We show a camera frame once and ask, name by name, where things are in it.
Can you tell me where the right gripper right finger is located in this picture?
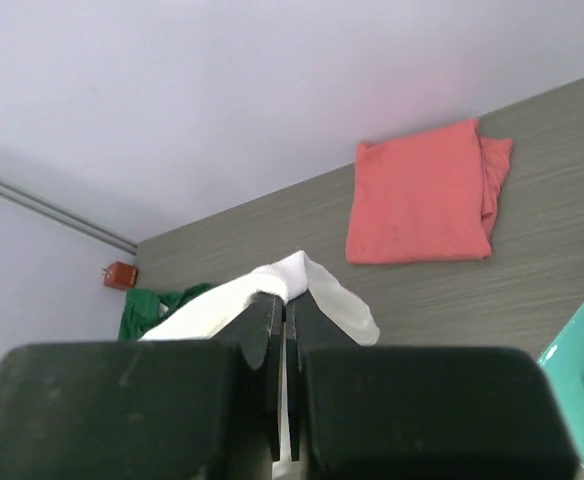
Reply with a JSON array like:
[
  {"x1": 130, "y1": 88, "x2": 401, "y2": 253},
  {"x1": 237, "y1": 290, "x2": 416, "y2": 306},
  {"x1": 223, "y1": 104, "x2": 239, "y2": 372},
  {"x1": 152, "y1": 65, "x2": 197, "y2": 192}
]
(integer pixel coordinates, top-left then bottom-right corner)
[{"x1": 285, "y1": 294, "x2": 580, "y2": 479}]

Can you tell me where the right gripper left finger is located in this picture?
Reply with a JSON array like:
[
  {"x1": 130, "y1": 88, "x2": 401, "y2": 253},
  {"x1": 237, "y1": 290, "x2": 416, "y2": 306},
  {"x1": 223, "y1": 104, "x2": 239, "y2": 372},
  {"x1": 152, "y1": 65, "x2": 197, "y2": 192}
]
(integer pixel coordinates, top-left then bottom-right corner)
[{"x1": 0, "y1": 294, "x2": 284, "y2": 479}]

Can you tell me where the white t shirt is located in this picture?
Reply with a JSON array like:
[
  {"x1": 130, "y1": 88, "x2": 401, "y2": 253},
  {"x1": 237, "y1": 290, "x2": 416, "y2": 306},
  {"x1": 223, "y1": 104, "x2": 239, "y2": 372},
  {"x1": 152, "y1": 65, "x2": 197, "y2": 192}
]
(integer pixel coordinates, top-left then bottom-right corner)
[{"x1": 136, "y1": 249, "x2": 381, "y2": 347}]

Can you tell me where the green t shirt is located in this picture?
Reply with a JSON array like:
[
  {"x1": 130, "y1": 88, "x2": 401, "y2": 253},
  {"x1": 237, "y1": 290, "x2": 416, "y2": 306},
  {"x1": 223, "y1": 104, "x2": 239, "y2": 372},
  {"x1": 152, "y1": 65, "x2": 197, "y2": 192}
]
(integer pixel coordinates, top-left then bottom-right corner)
[{"x1": 117, "y1": 283, "x2": 215, "y2": 341}]

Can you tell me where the red cube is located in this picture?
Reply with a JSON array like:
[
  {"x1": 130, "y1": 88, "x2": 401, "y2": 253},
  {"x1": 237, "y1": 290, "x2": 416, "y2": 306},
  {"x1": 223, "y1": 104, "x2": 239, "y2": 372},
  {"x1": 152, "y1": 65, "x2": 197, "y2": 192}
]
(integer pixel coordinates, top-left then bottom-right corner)
[{"x1": 103, "y1": 261, "x2": 138, "y2": 291}]

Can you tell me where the folded pink t shirt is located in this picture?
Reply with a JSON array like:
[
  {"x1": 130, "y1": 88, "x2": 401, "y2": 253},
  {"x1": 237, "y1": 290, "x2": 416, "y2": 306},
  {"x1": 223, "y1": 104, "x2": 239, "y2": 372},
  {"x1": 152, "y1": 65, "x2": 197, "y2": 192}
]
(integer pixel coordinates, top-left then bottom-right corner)
[{"x1": 345, "y1": 118, "x2": 514, "y2": 265}]

